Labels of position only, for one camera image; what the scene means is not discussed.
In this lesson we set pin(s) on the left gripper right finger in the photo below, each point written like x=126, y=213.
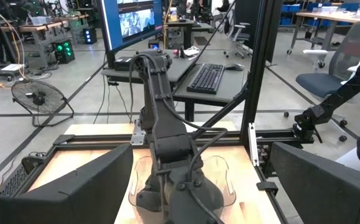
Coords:
x=322, y=199

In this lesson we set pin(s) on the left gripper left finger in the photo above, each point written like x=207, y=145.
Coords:
x=74, y=202

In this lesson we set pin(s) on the clear plastic bin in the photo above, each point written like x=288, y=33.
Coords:
x=220, y=174

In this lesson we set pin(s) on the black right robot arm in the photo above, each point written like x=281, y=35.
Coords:
x=167, y=133

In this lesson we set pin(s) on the silver mounting plate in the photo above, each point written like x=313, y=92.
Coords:
x=137, y=135

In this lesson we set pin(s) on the black floor fan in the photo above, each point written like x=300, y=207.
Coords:
x=38, y=99

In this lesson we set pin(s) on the blue office chair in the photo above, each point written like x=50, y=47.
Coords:
x=319, y=84

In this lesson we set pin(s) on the computer keyboard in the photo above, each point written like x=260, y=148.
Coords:
x=206, y=79

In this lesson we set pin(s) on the grey desk with keyboard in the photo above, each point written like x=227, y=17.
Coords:
x=232, y=84

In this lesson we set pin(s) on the grey desk with monitor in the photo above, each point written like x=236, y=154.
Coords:
x=182, y=67

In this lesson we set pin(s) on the computer mouse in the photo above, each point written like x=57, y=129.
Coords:
x=234, y=67

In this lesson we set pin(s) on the small black desk box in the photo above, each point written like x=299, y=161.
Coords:
x=123, y=63

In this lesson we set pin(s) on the black computer green lights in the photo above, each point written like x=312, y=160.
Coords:
x=63, y=51

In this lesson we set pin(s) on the black box blue lights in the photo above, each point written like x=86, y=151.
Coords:
x=89, y=35

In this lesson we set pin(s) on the white office chair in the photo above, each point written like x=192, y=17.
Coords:
x=240, y=35

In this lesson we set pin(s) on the dark desk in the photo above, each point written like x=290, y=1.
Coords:
x=186, y=26

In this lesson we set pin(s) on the wooden top workbench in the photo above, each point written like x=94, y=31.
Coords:
x=27, y=28

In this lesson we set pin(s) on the long wooden table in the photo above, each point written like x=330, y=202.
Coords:
x=338, y=17

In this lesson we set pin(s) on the large computer monitor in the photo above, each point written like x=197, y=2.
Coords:
x=130, y=25

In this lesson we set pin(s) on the white strip bracket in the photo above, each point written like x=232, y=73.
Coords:
x=252, y=146

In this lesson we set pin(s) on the black aluminium frame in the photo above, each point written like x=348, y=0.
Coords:
x=260, y=77

